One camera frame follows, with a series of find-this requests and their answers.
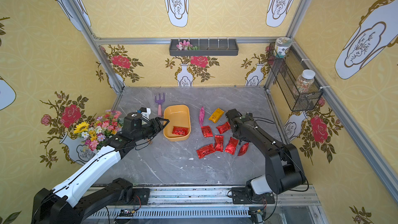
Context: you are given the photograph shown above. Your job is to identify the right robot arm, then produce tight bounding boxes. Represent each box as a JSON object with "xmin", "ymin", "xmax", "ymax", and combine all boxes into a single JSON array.
[{"xmin": 226, "ymin": 109, "xmax": 307, "ymax": 194}]

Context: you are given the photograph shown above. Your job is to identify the magenta tea bag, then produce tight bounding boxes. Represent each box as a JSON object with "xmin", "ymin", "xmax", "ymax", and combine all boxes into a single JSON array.
[{"xmin": 199, "ymin": 106, "xmax": 205, "ymax": 127}]

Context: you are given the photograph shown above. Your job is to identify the artificial flower bouquet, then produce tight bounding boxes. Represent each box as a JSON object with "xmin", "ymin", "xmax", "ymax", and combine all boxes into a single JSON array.
[{"xmin": 73, "ymin": 110, "xmax": 123, "ymax": 164}]

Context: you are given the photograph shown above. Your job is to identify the pink flowers in tray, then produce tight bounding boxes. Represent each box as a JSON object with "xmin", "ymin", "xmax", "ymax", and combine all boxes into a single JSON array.
[{"xmin": 176, "ymin": 40, "xmax": 199, "ymax": 51}]

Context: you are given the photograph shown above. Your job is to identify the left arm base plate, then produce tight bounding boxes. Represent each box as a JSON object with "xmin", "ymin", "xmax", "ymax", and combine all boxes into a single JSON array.
[{"xmin": 122, "ymin": 188, "xmax": 150, "ymax": 205}]

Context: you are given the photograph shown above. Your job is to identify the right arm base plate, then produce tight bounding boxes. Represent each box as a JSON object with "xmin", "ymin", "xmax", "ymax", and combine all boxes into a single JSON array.
[{"xmin": 227, "ymin": 186, "xmax": 276, "ymax": 204}]

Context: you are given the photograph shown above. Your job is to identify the large yellow tea bag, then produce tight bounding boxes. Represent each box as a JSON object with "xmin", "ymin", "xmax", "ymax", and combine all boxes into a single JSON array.
[{"xmin": 208, "ymin": 108, "xmax": 224, "ymax": 123}]

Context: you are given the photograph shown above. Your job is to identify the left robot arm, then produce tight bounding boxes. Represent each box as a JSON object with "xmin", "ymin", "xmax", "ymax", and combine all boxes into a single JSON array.
[{"xmin": 31, "ymin": 112, "xmax": 170, "ymax": 224}]

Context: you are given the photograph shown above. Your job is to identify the purple toy garden fork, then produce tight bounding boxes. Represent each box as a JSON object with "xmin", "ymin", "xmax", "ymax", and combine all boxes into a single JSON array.
[{"xmin": 154, "ymin": 93, "xmax": 165, "ymax": 117}]

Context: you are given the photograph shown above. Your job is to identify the red tea bag front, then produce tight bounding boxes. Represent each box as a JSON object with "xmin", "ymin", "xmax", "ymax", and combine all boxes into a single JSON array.
[{"xmin": 172, "ymin": 126, "xmax": 189, "ymax": 136}]

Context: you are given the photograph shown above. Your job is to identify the narrow red tea bag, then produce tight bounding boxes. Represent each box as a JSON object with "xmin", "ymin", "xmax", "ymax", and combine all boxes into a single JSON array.
[{"xmin": 238, "ymin": 143, "xmax": 249, "ymax": 156}]

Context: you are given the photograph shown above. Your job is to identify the sprinkles glass jar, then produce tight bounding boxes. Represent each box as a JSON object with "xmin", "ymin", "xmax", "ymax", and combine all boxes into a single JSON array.
[{"xmin": 294, "ymin": 69, "xmax": 316, "ymax": 95}]

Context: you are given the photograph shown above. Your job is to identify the green label clear jar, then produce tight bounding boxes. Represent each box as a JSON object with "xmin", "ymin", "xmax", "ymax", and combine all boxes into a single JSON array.
[{"xmin": 274, "ymin": 37, "xmax": 293, "ymax": 58}]

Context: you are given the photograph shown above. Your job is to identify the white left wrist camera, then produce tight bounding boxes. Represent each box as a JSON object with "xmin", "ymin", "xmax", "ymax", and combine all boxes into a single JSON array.
[{"xmin": 137, "ymin": 107, "xmax": 151, "ymax": 119}]

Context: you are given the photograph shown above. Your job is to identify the dark grey wall tray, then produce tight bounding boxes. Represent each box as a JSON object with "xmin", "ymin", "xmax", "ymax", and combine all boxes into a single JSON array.
[{"xmin": 169, "ymin": 38, "xmax": 239, "ymax": 57}]

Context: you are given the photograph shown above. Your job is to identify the long red tea bag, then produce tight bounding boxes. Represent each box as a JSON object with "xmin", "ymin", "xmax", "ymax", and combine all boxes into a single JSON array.
[{"xmin": 197, "ymin": 144, "xmax": 215, "ymax": 159}]

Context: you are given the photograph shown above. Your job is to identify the black wire mesh shelf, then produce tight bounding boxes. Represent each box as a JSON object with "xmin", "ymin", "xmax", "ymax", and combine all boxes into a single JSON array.
[{"xmin": 264, "ymin": 43, "xmax": 323, "ymax": 112}]

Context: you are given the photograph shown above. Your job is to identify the yellow plastic storage box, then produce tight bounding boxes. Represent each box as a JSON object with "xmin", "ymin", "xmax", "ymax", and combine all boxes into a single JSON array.
[{"xmin": 163, "ymin": 105, "xmax": 191, "ymax": 142}]

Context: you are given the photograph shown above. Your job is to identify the small red tea bag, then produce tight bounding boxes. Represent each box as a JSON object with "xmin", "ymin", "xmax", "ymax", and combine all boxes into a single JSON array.
[{"xmin": 217, "ymin": 122, "xmax": 231, "ymax": 134}]

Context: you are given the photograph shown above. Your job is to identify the red tea bag back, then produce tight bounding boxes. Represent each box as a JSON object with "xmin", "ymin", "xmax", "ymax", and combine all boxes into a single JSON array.
[{"xmin": 201, "ymin": 125, "xmax": 214, "ymax": 138}]

